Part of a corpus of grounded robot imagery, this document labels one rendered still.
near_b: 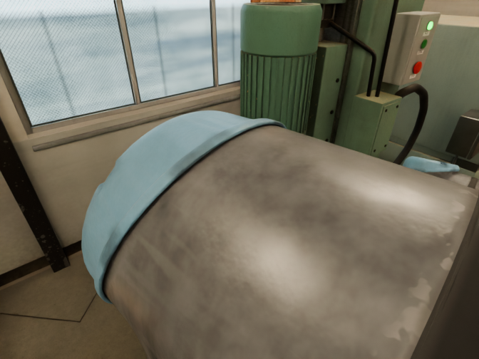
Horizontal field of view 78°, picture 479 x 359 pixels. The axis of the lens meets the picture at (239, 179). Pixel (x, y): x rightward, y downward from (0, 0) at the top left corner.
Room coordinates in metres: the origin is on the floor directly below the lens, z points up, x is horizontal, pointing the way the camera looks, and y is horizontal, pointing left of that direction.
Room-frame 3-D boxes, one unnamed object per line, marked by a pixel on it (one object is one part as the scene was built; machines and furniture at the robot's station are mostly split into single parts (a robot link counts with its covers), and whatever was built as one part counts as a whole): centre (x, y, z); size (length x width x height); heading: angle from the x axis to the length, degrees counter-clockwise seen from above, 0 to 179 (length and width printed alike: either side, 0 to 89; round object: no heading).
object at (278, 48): (0.73, -0.09, 1.35); 0.18 x 0.18 x 0.31
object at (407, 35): (0.81, -0.43, 1.40); 0.10 x 0.06 x 0.16; 126
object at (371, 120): (0.74, -0.35, 1.23); 0.09 x 0.08 x 0.15; 126
